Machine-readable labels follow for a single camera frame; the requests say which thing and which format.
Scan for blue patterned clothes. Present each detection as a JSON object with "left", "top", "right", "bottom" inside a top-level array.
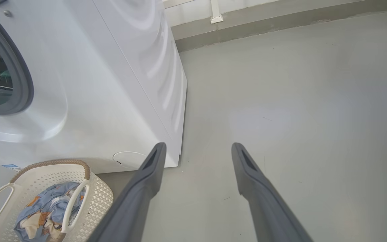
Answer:
[{"left": 14, "top": 181, "right": 86, "bottom": 242}]

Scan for white wall conduit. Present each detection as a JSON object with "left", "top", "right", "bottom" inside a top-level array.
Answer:
[{"left": 210, "top": 0, "right": 224, "bottom": 24}]

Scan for cream perforated laundry basket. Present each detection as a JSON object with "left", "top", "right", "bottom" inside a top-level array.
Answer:
[{"left": 0, "top": 159, "right": 114, "bottom": 242}]

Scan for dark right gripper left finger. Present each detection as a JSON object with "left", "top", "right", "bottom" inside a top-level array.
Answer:
[{"left": 88, "top": 142, "right": 167, "bottom": 242}]

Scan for white front-load washing machine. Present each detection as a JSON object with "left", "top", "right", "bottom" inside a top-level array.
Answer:
[{"left": 0, "top": 0, "right": 188, "bottom": 174}]

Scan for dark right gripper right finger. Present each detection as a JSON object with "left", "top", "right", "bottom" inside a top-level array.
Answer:
[{"left": 231, "top": 143, "right": 313, "bottom": 242}]

